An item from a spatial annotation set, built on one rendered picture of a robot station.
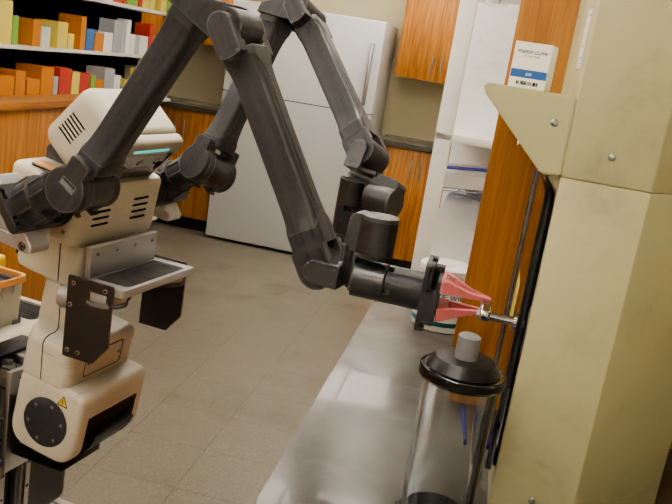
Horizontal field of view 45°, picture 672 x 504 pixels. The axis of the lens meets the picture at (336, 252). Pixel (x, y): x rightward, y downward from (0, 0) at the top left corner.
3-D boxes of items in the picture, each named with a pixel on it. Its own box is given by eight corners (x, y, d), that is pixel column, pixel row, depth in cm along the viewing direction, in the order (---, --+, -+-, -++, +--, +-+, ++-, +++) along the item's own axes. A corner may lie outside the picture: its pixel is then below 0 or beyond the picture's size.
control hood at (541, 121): (547, 155, 134) (560, 93, 131) (560, 177, 103) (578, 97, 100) (476, 143, 135) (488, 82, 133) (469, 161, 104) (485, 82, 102)
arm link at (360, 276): (347, 288, 125) (340, 297, 120) (355, 245, 124) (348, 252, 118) (391, 298, 124) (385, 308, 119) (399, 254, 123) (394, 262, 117)
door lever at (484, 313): (513, 315, 121) (516, 298, 120) (513, 332, 112) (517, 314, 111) (477, 307, 122) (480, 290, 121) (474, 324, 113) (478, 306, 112)
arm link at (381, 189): (375, 153, 160) (354, 137, 153) (424, 166, 154) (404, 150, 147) (352, 210, 160) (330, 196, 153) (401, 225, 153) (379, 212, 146)
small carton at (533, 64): (549, 92, 113) (559, 48, 112) (544, 91, 109) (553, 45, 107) (513, 86, 115) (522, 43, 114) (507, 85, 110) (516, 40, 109)
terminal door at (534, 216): (493, 394, 142) (542, 167, 133) (489, 474, 113) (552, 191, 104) (489, 393, 143) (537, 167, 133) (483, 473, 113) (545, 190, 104)
